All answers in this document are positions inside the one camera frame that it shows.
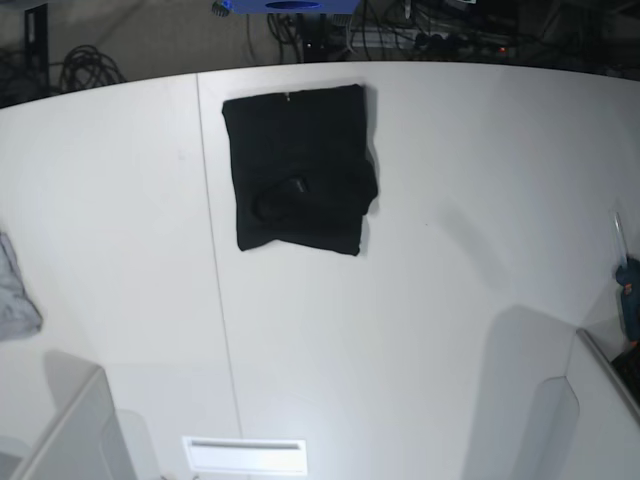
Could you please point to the blue glue gun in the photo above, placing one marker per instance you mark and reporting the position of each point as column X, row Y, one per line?
column 626, row 276

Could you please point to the black keyboard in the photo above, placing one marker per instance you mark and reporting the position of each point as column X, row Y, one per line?
column 627, row 365

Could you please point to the black T-shirt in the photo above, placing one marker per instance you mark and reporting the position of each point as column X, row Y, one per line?
column 300, row 168

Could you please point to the power strip with plugs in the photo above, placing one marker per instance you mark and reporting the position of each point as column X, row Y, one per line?
column 415, row 40

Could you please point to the blue box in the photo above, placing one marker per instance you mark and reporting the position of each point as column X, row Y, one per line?
column 223, row 8

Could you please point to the grey cloth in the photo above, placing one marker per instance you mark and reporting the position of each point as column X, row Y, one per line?
column 19, row 316

